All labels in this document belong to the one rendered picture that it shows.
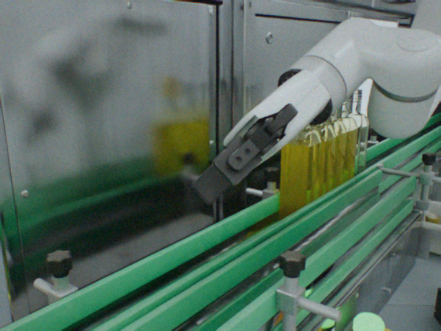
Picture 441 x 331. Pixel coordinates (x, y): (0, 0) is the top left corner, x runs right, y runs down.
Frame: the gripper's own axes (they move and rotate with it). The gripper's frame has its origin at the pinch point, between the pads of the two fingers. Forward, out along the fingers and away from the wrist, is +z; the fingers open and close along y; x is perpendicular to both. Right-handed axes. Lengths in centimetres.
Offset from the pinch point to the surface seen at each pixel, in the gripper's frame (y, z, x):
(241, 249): -15.5, -1.8, 9.5
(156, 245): -34.8, 2.8, 1.4
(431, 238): -41, -45, 44
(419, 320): -28, -22, 44
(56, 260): -9.0, 16.5, -5.5
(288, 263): -2.0, -0.3, 11.9
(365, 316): -15.9, -8.7, 29.4
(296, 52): -35, -49, -8
